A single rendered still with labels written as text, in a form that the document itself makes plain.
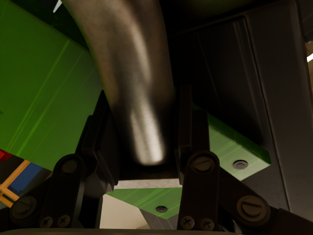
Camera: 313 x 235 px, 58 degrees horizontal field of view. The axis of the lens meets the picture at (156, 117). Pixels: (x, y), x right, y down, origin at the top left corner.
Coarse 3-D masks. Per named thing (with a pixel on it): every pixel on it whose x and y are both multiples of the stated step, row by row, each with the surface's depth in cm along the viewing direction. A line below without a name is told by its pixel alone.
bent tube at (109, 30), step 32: (64, 0) 9; (96, 0) 8; (128, 0) 9; (96, 32) 9; (128, 32) 9; (160, 32) 10; (96, 64) 10; (128, 64) 10; (160, 64) 10; (128, 96) 11; (160, 96) 11; (128, 128) 12; (160, 128) 12; (128, 160) 15; (160, 160) 14
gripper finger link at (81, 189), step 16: (64, 160) 11; (80, 160) 11; (64, 176) 11; (80, 176) 11; (48, 192) 10; (64, 192) 10; (80, 192) 10; (48, 208) 10; (64, 208) 10; (80, 208) 10; (96, 208) 12; (48, 224) 9; (64, 224) 9; (80, 224) 10; (96, 224) 12
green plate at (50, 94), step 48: (0, 0) 12; (0, 48) 14; (48, 48) 14; (0, 96) 16; (48, 96) 16; (96, 96) 16; (0, 144) 19; (48, 144) 19; (240, 144) 18; (144, 192) 22
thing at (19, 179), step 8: (0, 152) 484; (8, 152) 492; (0, 160) 510; (24, 160) 492; (24, 168) 490; (32, 168) 501; (40, 168) 509; (16, 176) 477; (24, 176) 486; (32, 176) 494; (0, 184) 457; (8, 184) 464; (16, 184) 472; (24, 184) 479; (8, 192) 458; (16, 192) 471; (0, 200) 486; (8, 200) 491
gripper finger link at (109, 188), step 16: (96, 112) 13; (96, 128) 12; (112, 128) 13; (80, 144) 13; (96, 144) 12; (112, 144) 13; (96, 160) 12; (112, 160) 13; (96, 176) 12; (112, 176) 13; (32, 192) 11; (96, 192) 12; (16, 208) 10; (32, 208) 10; (16, 224) 10
